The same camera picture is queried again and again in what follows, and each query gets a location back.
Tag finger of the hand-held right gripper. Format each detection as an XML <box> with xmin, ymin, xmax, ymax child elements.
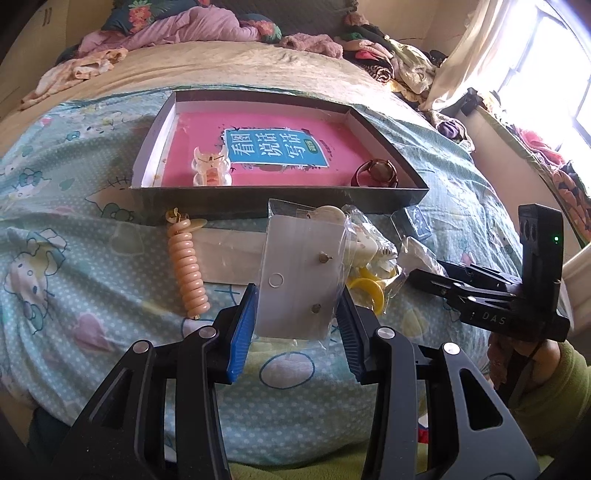
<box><xmin>409</xmin><ymin>269</ymin><xmax>468</xmax><ymax>319</ymax></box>
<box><xmin>436</xmin><ymin>261</ymin><xmax>525</xmax><ymax>296</ymax></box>

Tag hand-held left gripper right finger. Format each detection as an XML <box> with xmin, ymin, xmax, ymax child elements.
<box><xmin>336</xmin><ymin>287</ymin><xmax>541</xmax><ymax>480</ymax></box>

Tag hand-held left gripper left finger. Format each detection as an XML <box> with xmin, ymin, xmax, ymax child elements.
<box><xmin>53</xmin><ymin>282</ymin><xmax>259</xmax><ymax>480</ymax></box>

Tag bagged yellow hair clips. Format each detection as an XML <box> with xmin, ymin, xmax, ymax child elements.
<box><xmin>345</xmin><ymin>269</ymin><xmax>403</xmax><ymax>315</ymax></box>

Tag bagged white earring card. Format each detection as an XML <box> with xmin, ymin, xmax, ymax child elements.
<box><xmin>256</xmin><ymin>198</ymin><xmax>352</xmax><ymax>343</ymax></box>

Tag white hair claw clip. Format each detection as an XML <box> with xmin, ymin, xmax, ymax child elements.
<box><xmin>305</xmin><ymin>205</ymin><xmax>399</xmax><ymax>278</ymax></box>

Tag grey cardboard box tray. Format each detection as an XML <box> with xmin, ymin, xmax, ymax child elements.
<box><xmin>129</xmin><ymin>90</ymin><xmax>430</xmax><ymax>219</ymax></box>

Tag person's right hand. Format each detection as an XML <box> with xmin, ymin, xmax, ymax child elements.
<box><xmin>488</xmin><ymin>333</ymin><xmax>561</xmax><ymax>393</ymax></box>

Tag clear bag with white trinket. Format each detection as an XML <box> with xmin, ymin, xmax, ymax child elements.
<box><xmin>396</xmin><ymin>233</ymin><xmax>448</xmax><ymax>278</ymax></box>

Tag purple cloth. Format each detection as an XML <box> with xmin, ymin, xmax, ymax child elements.
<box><xmin>435</xmin><ymin>117</ymin><xmax>475</xmax><ymax>152</ymax></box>

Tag clear hair claw clip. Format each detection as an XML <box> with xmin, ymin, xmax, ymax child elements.
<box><xmin>190</xmin><ymin>147</ymin><xmax>232</xmax><ymax>187</ymax></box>

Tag cartoon cat printed blanket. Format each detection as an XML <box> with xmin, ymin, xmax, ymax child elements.
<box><xmin>0</xmin><ymin>88</ymin><xmax>525</xmax><ymax>464</ymax></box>

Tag window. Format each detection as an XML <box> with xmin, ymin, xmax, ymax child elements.
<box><xmin>480</xmin><ymin>9</ymin><xmax>591</xmax><ymax>155</ymax></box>

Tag pink book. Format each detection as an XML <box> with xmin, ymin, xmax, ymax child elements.
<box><xmin>159</xmin><ymin>110</ymin><xmax>371</xmax><ymax>188</ymax></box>

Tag pile of mixed clothes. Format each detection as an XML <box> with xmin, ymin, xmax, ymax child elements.
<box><xmin>341</xmin><ymin>11</ymin><xmax>450</xmax><ymax>112</ymax></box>

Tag cream curtain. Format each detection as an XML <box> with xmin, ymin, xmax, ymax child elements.
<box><xmin>417</xmin><ymin>0</ymin><xmax>551</xmax><ymax>112</ymax></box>

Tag pink fuzzy garment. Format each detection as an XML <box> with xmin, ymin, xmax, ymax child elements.
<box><xmin>278</xmin><ymin>34</ymin><xmax>345</xmax><ymax>58</ymax></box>

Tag grey quilted headboard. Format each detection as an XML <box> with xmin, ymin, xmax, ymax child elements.
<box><xmin>240</xmin><ymin>0</ymin><xmax>357</xmax><ymax>38</ymax></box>

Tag peach frilled garment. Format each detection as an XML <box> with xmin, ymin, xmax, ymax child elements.
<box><xmin>19</xmin><ymin>48</ymin><xmax>129</xmax><ymax>110</ymax></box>

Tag lilac garment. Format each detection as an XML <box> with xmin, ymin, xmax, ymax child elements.
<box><xmin>78</xmin><ymin>7</ymin><xmax>269</xmax><ymax>52</ymax></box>

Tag cream wardrobe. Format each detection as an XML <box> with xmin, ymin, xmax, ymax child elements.
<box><xmin>0</xmin><ymin>0</ymin><xmax>122</xmax><ymax>116</ymax></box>

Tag peach spiral hair tie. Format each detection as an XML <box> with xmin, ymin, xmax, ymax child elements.
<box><xmin>166</xmin><ymin>208</ymin><xmax>212</xmax><ymax>320</ymax></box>

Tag brown strap wristwatch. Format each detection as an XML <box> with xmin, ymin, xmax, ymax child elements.
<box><xmin>353</xmin><ymin>159</ymin><xmax>399</xmax><ymax>188</ymax></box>

